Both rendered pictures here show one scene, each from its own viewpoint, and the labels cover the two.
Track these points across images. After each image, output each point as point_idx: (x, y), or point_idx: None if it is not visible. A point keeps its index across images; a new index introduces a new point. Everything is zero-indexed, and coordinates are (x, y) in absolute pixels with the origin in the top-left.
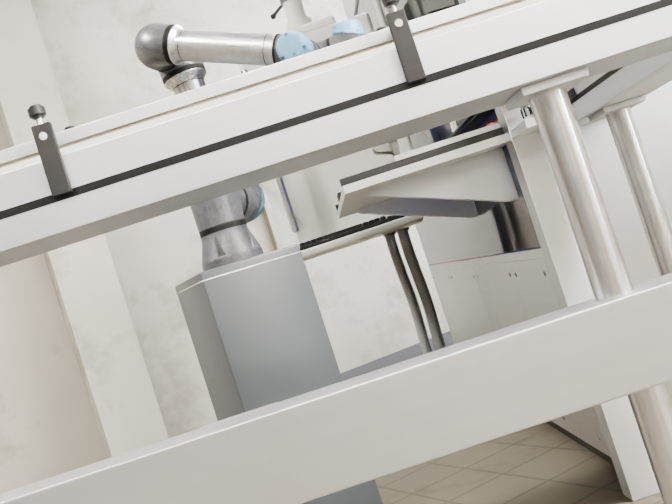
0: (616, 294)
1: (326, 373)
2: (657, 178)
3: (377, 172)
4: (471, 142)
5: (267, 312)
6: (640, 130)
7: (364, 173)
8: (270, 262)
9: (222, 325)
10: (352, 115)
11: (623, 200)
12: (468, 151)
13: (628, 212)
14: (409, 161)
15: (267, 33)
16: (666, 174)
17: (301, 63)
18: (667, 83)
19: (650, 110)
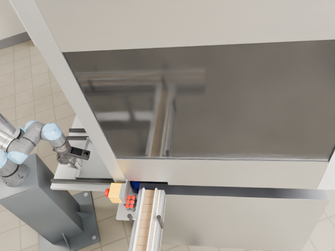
0: None
1: (54, 209)
2: (181, 211)
3: (66, 183)
4: (107, 184)
5: (27, 203)
6: (178, 202)
7: (61, 182)
8: (26, 192)
9: (9, 209)
10: None
11: (165, 212)
12: (103, 190)
13: (166, 214)
14: (80, 183)
15: (3, 142)
16: (185, 211)
17: None
18: (195, 196)
19: (184, 199)
